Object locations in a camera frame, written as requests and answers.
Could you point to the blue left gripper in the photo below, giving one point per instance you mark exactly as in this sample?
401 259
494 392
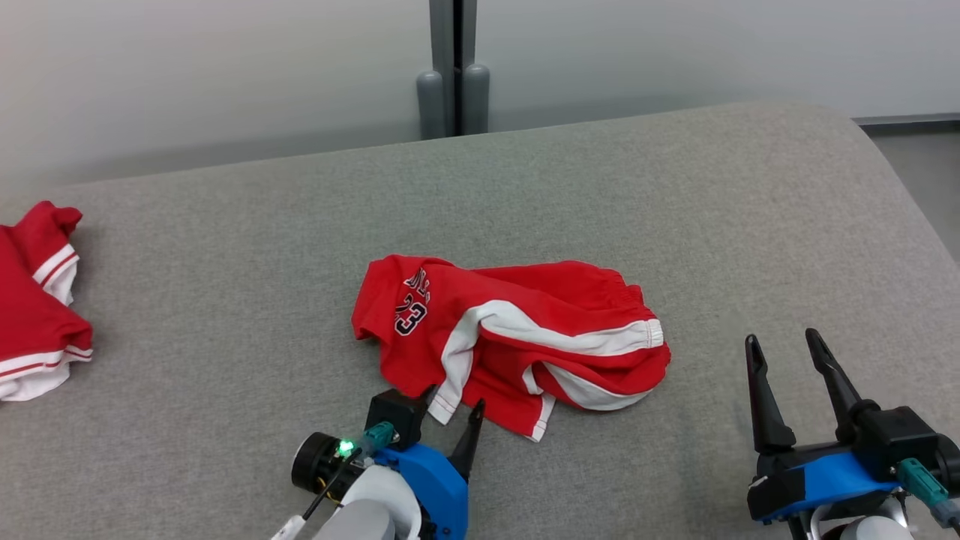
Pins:
431 480

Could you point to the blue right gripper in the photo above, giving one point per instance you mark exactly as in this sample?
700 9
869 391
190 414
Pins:
825 480

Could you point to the red basketball shorts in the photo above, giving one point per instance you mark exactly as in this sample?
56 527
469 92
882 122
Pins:
450 330

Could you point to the red basketball jersey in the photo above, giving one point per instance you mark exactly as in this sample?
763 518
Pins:
26 315

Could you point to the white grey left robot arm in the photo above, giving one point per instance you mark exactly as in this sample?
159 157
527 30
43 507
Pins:
367 510

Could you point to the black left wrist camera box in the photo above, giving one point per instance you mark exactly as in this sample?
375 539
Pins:
394 412

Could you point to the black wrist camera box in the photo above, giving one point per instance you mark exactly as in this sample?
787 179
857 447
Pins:
896 435
394 412

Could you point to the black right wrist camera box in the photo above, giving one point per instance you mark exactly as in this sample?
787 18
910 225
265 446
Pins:
896 435

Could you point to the grey metal partition post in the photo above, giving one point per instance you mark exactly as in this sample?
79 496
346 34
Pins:
454 82

